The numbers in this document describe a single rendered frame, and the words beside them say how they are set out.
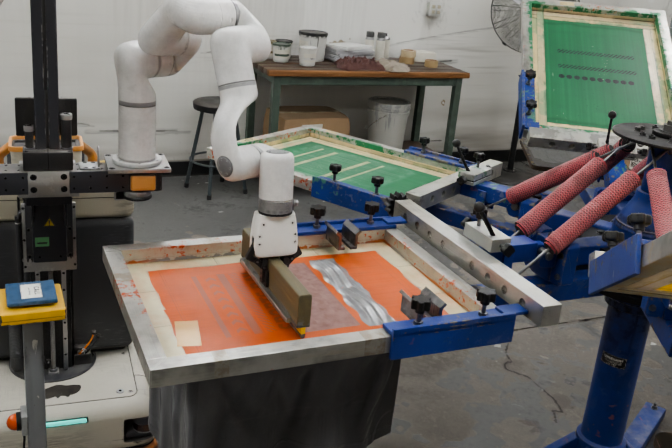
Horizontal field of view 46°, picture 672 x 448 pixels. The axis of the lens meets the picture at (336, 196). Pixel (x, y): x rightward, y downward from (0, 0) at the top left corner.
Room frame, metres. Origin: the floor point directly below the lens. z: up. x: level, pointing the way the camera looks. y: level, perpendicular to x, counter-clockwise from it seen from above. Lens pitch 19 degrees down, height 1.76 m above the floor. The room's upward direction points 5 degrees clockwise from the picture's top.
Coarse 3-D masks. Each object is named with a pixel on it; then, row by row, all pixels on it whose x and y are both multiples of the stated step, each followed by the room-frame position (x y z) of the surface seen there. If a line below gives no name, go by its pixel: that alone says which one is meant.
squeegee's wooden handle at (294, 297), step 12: (252, 264) 1.71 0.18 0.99; (276, 264) 1.59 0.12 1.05; (276, 276) 1.57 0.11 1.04; (288, 276) 1.54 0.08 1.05; (276, 288) 1.56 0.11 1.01; (288, 288) 1.50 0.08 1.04; (300, 288) 1.48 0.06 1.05; (288, 300) 1.50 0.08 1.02; (300, 300) 1.45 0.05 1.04; (288, 312) 1.49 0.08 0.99; (300, 312) 1.45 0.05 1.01; (300, 324) 1.45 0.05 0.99
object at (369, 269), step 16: (320, 256) 1.89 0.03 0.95; (336, 256) 1.90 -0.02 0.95; (352, 256) 1.91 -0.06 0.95; (368, 256) 1.92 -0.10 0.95; (160, 272) 1.71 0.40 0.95; (176, 272) 1.72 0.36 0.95; (192, 272) 1.73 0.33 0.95; (208, 272) 1.73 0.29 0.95; (224, 272) 1.74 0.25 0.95; (304, 272) 1.78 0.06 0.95; (320, 272) 1.79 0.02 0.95; (352, 272) 1.81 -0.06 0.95; (368, 272) 1.82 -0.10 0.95; (384, 272) 1.83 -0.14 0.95; (400, 272) 1.84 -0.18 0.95; (160, 288) 1.63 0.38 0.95; (176, 288) 1.63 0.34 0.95; (192, 288) 1.64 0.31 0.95; (320, 288) 1.70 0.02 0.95; (176, 304) 1.55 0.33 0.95; (192, 304) 1.56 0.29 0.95
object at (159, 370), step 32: (128, 256) 1.74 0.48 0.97; (160, 256) 1.77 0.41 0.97; (192, 256) 1.81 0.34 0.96; (416, 256) 1.88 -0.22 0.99; (128, 288) 1.54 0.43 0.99; (448, 288) 1.73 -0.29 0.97; (128, 320) 1.42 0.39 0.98; (160, 352) 1.29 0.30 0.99; (224, 352) 1.31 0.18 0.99; (256, 352) 1.32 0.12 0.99; (288, 352) 1.34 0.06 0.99; (320, 352) 1.36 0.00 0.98; (352, 352) 1.39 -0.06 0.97; (384, 352) 1.42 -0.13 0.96; (160, 384) 1.23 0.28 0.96
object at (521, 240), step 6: (516, 240) 1.91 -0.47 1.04; (522, 240) 1.91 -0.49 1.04; (528, 240) 1.92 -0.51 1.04; (480, 246) 1.84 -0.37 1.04; (516, 246) 1.88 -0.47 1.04; (522, 246) 1.88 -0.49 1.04; (528, 246) 1.89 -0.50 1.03; (534, 246) 1.90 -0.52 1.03; (498, 252) 1.85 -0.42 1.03; (516, 252) 1.88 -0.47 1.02; (522, 252) 1.88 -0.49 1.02; (528, 252) 1.89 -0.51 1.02; (534, 252) 1.90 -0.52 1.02; (498, 258) 1.85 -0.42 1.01; (516, 258) 1.88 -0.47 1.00; (522, 258) 1.89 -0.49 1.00; (528, 258) 1.89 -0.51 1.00; (534, 258) 1.90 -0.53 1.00
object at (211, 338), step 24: (384, 288) 1.73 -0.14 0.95; (408, 288) 1.75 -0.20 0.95; (168, 312) 1.51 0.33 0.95; (192, 312) 1.52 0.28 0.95; (312, 312) 1.58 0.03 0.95; (336, 312) 1.59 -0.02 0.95; (216, 336) 1.43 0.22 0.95; (240, 336) 1.44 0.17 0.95; (264, 336) 1.45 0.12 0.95; (288, 336) 1.46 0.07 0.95; (312, 336) 1.47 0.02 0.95
